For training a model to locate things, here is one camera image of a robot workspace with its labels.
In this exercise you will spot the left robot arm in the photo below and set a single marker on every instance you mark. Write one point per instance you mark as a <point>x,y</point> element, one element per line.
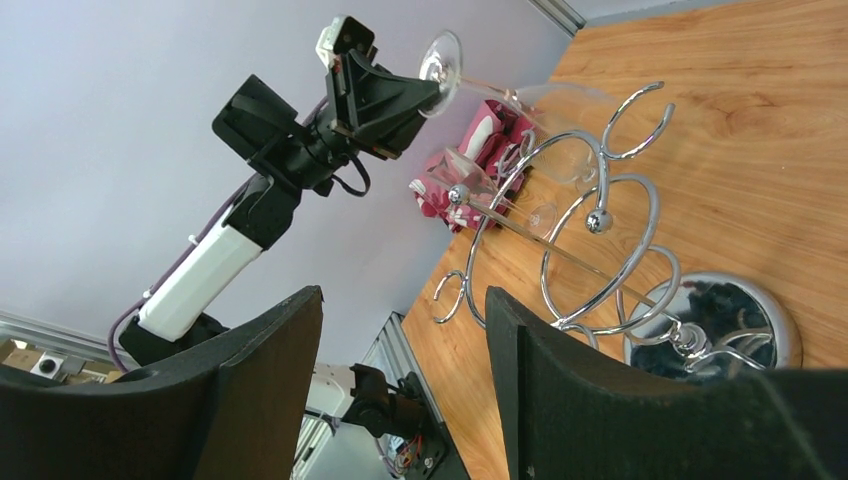
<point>288,158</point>

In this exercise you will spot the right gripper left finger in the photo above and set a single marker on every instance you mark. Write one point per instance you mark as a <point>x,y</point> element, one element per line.
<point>228,408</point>

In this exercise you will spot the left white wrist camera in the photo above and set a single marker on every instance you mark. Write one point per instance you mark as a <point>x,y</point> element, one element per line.
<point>343,34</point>

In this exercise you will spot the pink camouflage cloth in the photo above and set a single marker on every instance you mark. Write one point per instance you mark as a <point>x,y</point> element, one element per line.
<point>483,161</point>

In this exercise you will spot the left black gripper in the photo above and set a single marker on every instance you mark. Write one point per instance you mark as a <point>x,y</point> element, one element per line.
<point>372,107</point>

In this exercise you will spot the chrome wine glass rack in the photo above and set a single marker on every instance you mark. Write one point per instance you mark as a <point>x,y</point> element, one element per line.
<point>698,328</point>

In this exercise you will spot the left aluminium frame post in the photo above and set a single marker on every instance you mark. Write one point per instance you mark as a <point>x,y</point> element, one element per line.
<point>560,13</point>

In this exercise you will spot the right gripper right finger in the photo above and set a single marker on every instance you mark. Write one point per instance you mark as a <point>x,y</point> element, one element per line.
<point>570,412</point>

